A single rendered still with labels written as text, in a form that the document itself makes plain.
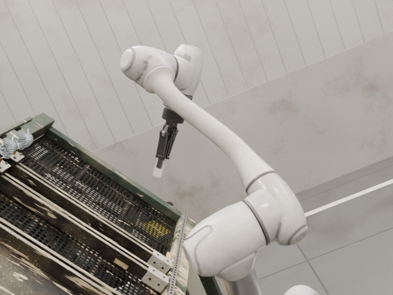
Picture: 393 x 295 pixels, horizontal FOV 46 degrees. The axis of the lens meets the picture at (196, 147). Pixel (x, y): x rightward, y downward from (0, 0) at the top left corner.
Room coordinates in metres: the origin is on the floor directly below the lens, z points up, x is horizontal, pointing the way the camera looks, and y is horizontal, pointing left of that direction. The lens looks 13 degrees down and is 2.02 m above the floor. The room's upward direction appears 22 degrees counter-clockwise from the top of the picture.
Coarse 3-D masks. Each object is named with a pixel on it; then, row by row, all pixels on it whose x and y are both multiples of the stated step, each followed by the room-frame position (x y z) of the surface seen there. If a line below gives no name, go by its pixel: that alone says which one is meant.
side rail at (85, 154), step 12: (48, 132) 3.20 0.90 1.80; (60, 132) 3.26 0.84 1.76; (60, 144) 3.19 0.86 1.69; (72, 144) 3.19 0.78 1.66; (84, 156) 3.18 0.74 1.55; (96, 156) 3.24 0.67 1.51; (96, 168) 3.17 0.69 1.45; (108, 168) 3.17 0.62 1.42; (120, 180) 3.15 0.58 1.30; (132, 180) 3.21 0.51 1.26; (132, 192) 3.15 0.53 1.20; (144, 192) 3.14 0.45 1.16; (156, 204) 3.13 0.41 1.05; (168, 204) 3.19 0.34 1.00; (168, 216) 3.12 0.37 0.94; (180, 216) 3.12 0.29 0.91
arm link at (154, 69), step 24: (144, 48) 1.39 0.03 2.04; (144, 72) 1.36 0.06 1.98; (168, 72) 1.37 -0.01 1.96; (168, 96) 1.32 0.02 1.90; (192, 120) 1.30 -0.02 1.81; (216, 120) 1.30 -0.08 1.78; (216, 144) 1.29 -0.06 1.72; (240, 144) 1.26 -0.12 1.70; (240, 168) 1.22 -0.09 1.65; (264, 168) 1.18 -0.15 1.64
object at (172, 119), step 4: (164, 108) 1.52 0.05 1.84; (164, 112) 1.51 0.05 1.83; (168, 112) 1.50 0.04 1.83; (172, 112) 1.49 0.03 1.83; (164, 116) 1.50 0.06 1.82; (168, 116) 1.50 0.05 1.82; (172, 116) 1.49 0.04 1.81; (176, 116) 1.49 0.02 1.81; (180, 116) 1.50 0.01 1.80; (168, 120) 1.49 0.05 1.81; (172, 120) 1.49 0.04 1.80; (176, 120) 1.49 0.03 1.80; (180, 120) 1.50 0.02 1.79; (164, 124) 1.50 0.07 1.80; (168, 124) 1.49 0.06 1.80; (172, 124) 1.50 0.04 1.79; (176, 124) 1.54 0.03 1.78; (168, 128) 1.49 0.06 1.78; (168, 132) 1.50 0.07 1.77; (168, 136) 1.51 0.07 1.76
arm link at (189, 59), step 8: (184, 48) 1.49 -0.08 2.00; (192, 48) 1.49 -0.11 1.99; (176, 56) 1.47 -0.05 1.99; (184, 56) 1.48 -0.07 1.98; (192, 56) 1.48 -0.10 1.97; (200, 56) 1.50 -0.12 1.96; (184, 64) 1.46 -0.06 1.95; (192, 64) 1.48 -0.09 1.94; (200, 64) 1.50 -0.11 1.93; (184, 72) 1.46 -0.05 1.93; (192, 72) 1.48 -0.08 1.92; (200, 72) 1.50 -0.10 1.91; (176, 80) 1.45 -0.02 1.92; (184, 80) 1.47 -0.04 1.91; (192, 80) 1.48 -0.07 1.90; (184, 88) 1.48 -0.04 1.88; (192, 88) 1.49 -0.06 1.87; (192, 96) 1.52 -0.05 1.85
